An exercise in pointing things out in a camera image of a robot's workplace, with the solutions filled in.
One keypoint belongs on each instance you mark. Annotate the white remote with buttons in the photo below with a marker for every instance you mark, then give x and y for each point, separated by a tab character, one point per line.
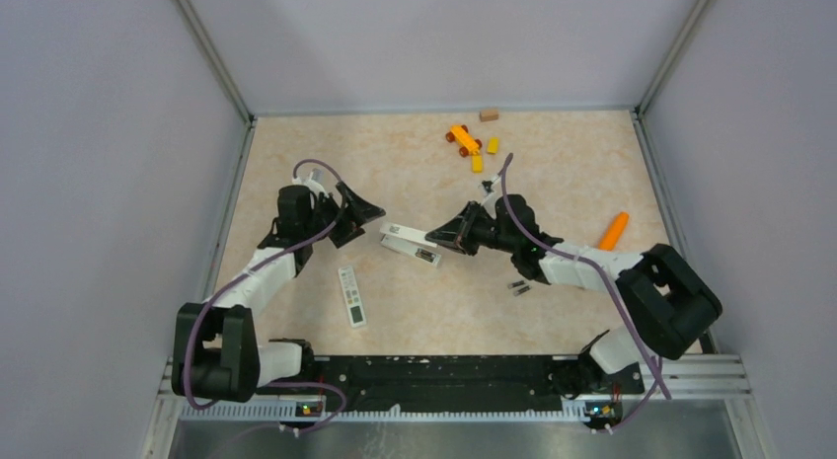
351	296

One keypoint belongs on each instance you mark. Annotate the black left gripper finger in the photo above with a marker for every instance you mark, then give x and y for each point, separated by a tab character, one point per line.
357	209
341	235

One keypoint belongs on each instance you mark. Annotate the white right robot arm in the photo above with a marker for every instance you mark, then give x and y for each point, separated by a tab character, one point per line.
664	304

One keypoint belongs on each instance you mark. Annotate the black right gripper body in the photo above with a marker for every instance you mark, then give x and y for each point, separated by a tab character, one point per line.
486	232

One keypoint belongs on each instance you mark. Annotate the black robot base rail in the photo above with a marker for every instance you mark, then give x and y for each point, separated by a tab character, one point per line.
461	384

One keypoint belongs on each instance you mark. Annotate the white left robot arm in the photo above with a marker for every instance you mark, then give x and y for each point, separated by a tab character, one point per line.
216	354

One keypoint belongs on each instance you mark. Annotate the orange toy carrot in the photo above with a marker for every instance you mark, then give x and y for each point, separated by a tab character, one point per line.
614	232

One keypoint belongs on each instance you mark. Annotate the yellow flat brick upper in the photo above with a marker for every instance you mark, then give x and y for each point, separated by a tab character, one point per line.
493	145

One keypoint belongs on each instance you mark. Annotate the white remote battery cover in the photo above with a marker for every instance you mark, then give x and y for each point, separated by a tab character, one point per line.
406	233

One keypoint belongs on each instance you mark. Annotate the white remote control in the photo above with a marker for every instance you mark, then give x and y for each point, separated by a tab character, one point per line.
407	249

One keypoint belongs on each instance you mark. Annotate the yellow flat brick lower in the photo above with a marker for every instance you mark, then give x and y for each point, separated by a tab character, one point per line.
477	164

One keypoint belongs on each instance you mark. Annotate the yellow flat brick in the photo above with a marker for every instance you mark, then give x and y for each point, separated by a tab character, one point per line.
477	164
493	145

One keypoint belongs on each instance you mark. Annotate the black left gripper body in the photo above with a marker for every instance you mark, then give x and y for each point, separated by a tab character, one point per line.
342	217

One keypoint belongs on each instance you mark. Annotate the yellow toy brick car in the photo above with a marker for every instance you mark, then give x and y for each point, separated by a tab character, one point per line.
468	145

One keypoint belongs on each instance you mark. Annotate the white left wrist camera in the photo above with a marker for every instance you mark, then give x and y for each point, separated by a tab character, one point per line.
312	181

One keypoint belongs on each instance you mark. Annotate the small wooden block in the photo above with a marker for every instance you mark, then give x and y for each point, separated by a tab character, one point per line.
487	115

